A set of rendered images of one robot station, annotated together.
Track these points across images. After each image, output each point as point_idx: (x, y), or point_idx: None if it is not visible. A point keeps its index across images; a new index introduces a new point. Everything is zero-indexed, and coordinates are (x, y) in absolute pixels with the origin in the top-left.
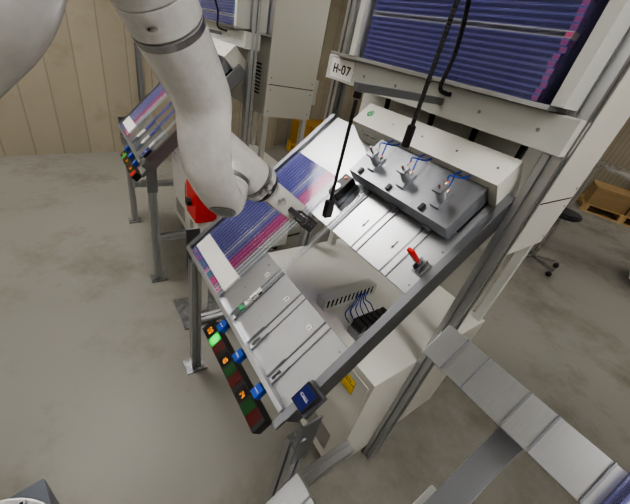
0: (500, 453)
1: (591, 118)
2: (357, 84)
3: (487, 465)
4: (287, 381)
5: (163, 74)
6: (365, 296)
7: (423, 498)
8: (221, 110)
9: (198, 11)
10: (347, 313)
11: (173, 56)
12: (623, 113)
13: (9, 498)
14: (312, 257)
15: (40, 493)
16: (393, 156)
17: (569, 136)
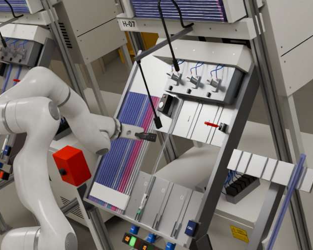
0: (273, 192)
1: (254, 15)
2: (135, 58)
3: (270, 200)
4: (182, 231)
5: (62, 110)
6: (235, 171)
7: None
8: (84, 109)
9: (67, 87)
10: (224, 190)
11: (65, 104)
12: None
13: None
14: (185, 165)
15: None
16: (185, 69)
17: (247, 29)
